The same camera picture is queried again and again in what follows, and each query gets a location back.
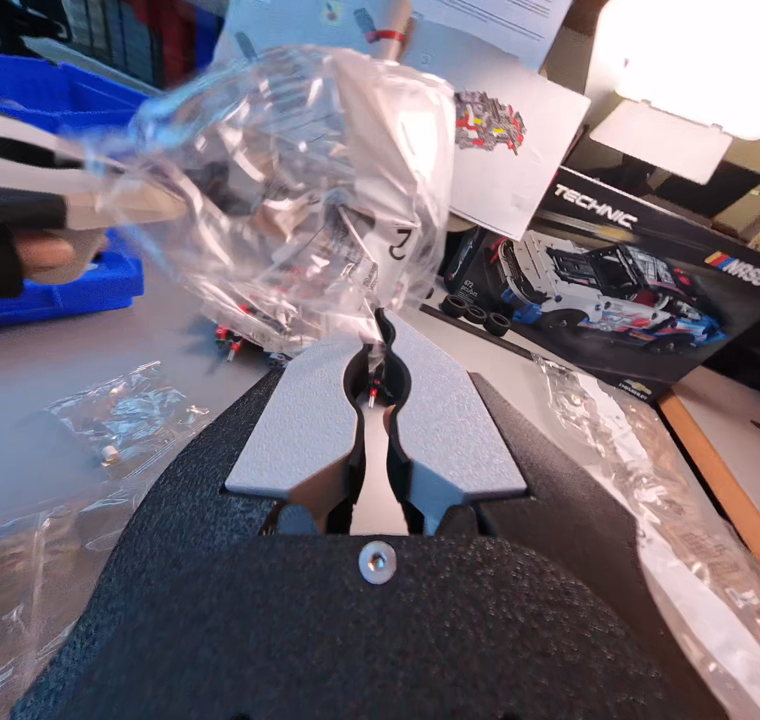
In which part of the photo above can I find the white labelled clear plastic bag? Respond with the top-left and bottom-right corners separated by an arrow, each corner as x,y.
83,46 -> 459,354

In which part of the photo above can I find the blue bin with white tag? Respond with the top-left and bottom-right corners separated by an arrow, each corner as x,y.
0,55 -> 148,329

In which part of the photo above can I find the rectangular studio light panel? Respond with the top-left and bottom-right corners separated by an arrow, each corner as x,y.
583,0 -> 760,187

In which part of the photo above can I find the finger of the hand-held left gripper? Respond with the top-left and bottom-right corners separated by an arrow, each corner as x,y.
0,158 -> 188,232
0,115 -> 128,174

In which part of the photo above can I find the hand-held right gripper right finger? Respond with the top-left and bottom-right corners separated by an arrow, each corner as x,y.
375,308 -> 529,533

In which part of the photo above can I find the stack of coloured storage bins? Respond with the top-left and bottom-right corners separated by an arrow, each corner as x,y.
56,0 -> 223,90

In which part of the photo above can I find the person's left hand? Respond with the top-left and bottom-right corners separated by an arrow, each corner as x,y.
15,236 -> 78,276

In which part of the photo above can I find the black lego set box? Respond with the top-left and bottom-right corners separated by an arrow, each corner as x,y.
442,164 -> 760,407

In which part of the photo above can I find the clear bag of lego parts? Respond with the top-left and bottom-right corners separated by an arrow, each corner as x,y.
530,353 -> 760,720

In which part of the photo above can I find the lego instruction booklet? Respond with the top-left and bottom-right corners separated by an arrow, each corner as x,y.
214,0 -> 593,244

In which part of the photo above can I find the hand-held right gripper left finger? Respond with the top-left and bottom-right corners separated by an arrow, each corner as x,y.
226,331 -> 366,533

